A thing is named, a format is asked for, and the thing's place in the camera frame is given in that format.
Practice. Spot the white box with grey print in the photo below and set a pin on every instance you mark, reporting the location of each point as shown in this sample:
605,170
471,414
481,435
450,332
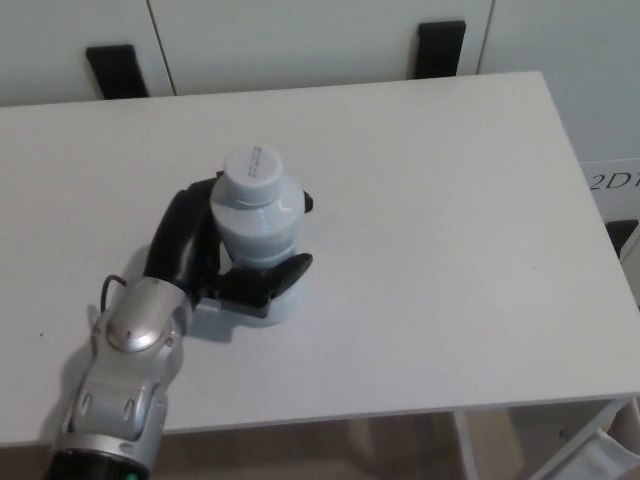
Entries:
615,195

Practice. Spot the black right wall bracket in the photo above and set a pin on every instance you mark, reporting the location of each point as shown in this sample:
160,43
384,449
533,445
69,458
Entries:
440,50

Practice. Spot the black object beside table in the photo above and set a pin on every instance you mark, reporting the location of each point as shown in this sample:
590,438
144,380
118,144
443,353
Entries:
625,240

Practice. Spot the white cabinet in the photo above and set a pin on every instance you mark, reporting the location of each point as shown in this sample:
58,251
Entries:
300,40

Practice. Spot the white table leg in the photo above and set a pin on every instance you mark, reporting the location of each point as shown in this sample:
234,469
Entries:
462,445

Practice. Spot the white plastic bottle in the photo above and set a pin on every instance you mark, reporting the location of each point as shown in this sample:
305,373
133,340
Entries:
255,220

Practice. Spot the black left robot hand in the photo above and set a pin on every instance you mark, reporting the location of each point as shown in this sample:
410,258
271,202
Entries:
172,240

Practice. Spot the black left wall bracket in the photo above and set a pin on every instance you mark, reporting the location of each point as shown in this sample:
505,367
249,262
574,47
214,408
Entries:
117,70

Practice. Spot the black wall bracket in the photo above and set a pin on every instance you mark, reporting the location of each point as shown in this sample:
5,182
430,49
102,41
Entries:
117,70
440,50

